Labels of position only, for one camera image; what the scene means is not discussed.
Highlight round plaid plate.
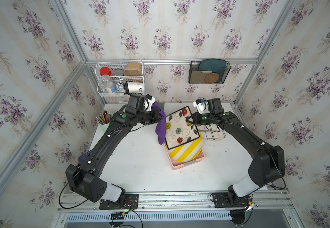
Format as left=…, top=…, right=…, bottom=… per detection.
left=198, top=124, right=227, bottom=142

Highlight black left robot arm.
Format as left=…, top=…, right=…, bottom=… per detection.
left=65, top=94, right=165, bottom=205

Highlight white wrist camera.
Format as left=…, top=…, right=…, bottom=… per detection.
left=193, top=98, right=207, bottom=114
left=144, top=94, right=155, bottom=112

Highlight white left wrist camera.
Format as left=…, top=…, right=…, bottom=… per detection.
left=144, top=94, right=155, bottom=112

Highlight white black tumbler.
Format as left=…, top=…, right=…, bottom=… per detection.
left=124, top=81, right=144, bottom=93

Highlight black mesh wall holder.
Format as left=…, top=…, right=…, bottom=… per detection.
left=188, top=61, right=231, bottom=84

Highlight yellow striped round plate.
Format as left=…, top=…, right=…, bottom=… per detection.
left=165, top=136, right=203, bottom=163

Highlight green pencil cup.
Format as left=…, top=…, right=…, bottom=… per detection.
left=95, top=110, right=112, bottom=132

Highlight dark grey book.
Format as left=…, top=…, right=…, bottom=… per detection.
left=155, top=102, right=165, bottom=110

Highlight teal plate in holder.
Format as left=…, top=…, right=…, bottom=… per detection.
left=199, top=59, right=227, bottom=74

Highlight purple cloth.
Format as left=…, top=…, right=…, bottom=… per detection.
left=152, top=103, right=166, bottom=145

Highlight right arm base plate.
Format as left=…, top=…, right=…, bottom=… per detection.
left=209, top=192, right=252, bottom=209

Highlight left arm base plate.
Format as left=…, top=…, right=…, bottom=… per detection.
left=99, top=193, right=139, bottom=210

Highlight round cork coaster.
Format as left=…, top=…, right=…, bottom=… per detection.
left=205, top=73, right=219, bottom=84

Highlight small circuit board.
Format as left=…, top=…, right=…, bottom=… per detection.
left=110, top=212, right=126, bottom=221

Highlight square floral plate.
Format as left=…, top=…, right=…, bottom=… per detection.
left=165, top=106, right=200, bottom=149

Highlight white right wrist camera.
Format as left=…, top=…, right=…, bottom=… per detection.
left=193, top=98, right=207, bottom=114

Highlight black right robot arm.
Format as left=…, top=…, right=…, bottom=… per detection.
left=186, top=98, right=285, bottom=204

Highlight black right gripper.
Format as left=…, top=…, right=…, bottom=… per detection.
left=184, top=112, right=214, bottom=125

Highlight pink plastic basket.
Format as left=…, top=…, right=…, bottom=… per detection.
left=166, top=148, right=205, bottom=170

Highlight dark blue notebook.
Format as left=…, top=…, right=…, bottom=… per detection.
left=78, top=151, right=91, bottom=164

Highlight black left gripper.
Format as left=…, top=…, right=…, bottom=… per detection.
left=137, top=109, right=167, bottom=126

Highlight red lidded jar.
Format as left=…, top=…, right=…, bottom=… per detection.
left=99, top=67, right=112, bottom=76

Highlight white wire wall basket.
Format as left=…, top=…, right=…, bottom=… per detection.
left=95, top=61, right=145, bottom=97

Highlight clear plastic bottle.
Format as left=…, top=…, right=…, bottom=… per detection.
left=101, top=75, right=116, bottom=93

